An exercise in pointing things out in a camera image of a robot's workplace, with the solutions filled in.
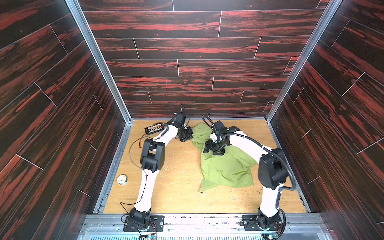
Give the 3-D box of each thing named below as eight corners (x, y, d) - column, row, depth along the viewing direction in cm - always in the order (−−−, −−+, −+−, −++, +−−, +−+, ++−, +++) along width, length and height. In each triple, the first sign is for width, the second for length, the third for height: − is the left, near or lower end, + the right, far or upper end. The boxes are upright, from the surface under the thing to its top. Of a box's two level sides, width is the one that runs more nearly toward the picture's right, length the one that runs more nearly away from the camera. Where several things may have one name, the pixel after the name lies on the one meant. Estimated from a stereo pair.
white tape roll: (116, 185, 89) (115, 183, 87) (119, 176, 93) (118, 174, 90) (126, 185, 89) (124, 183, 87) (128, 176, 93) (127, 174, 90)
